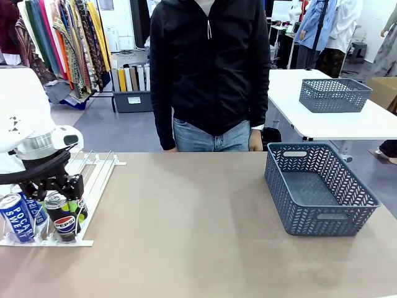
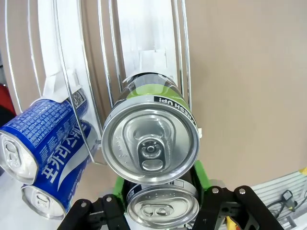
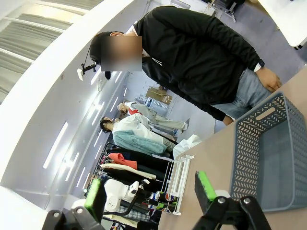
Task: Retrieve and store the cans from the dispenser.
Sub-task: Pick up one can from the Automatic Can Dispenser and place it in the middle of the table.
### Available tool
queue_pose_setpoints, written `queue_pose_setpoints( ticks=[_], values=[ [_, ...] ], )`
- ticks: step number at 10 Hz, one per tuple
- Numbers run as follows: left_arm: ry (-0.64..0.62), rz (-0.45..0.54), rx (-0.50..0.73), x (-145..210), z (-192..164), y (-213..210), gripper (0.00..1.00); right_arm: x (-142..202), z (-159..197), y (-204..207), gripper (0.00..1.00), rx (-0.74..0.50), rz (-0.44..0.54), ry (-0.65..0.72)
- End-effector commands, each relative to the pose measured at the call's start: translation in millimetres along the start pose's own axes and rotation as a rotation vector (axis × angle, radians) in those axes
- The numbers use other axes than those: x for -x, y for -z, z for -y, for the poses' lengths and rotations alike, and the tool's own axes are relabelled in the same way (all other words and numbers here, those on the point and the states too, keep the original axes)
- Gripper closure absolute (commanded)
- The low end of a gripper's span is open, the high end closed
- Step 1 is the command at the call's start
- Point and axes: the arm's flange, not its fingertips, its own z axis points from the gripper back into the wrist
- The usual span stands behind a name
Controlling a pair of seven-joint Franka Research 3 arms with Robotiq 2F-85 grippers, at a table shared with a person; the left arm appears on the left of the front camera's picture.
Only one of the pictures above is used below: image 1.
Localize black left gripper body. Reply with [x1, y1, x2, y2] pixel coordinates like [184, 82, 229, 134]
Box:
[36, 173, 68, 196]

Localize blue Pocari Sweat can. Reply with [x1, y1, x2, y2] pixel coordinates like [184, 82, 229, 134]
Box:
[0, 192, 35, 243]
[17, 189, 50, 233]

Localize grey plastic basket with label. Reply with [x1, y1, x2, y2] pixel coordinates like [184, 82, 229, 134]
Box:
[264, 142, 381, 237]

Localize person's right forearm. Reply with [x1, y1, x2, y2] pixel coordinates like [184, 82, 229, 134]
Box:
[154, 105, 178, 152]

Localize person's left forearm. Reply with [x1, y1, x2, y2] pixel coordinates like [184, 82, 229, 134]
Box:
[248, 89, 270, 129]

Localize person's left hand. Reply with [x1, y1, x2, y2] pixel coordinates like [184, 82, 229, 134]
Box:
[249, 129, 264, 152]

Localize folded grey cloth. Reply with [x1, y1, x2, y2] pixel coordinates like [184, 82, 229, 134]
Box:
[45, 81, 76, 105]

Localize grey storage bin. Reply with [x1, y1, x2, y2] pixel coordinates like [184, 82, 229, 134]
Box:
[112, 89, 154, 114]

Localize orange hanging fabric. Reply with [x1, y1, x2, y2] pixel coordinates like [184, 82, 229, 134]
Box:
[54, 27, 75, 91]

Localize yellow roll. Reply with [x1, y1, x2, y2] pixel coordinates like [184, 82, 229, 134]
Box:
[117, 68, 127, 93]

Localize brown roll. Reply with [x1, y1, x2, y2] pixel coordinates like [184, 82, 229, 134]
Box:
[129, 66, 139, 92]

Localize multicolour patterned hanging fabric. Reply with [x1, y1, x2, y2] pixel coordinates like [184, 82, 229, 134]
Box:
[52, 12, 84, 94]

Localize dark patterned hanging fabric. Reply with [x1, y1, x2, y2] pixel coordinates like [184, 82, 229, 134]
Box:
[66, 0, 105, 91]

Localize white air purifier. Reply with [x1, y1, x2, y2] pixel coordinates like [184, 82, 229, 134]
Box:
[104, 26, 120, 53]

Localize green hanging fabric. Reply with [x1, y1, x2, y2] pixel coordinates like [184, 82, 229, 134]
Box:
[25, 0, 52, 68]

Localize yellow hanging fabric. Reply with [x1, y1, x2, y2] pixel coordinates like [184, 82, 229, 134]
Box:
[86, 1, 112, 73]

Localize mannequin in dark red dress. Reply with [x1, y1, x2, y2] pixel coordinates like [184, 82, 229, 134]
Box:
[0, 0, 21, 66]

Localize cream hanging fabric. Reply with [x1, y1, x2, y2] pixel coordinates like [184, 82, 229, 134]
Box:
[17, 0, 41, 63]

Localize person in black hoodie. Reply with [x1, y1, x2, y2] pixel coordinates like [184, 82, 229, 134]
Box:
[149, 0, 271, 153]

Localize black bag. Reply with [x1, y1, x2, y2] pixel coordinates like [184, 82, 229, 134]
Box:
[262, 127, 282, 152]

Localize white side table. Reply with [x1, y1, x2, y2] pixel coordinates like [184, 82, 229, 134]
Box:
[268, 68, 397, 164]

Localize mannequin in blue shirt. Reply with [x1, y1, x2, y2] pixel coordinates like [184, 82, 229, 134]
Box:
[293, 0, 339, 70]

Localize black stand pole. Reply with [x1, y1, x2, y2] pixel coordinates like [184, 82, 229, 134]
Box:
[305, 0, 330, 71]

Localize mannequin in white coat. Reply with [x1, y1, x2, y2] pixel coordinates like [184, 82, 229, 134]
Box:
[325, 0, 364, 78]

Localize black stool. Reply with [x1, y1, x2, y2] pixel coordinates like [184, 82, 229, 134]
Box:
[352, 42, 368, 65]

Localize bystander's foot with shoe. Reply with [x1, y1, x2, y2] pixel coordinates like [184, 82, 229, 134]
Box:
[375, 139, 397, 165]

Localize cardboard box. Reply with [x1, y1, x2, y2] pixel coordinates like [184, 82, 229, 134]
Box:
[367, 76, 397, 114]

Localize mannequin in grey dress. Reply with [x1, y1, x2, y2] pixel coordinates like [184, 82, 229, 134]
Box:
[370, 6, 397, 78]

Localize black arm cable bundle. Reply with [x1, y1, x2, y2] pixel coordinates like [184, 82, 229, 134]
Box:
[0, 150, 71, 186]

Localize white wire can dispenser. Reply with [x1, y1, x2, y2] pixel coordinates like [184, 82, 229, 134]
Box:
[0, 150, 127, 248]

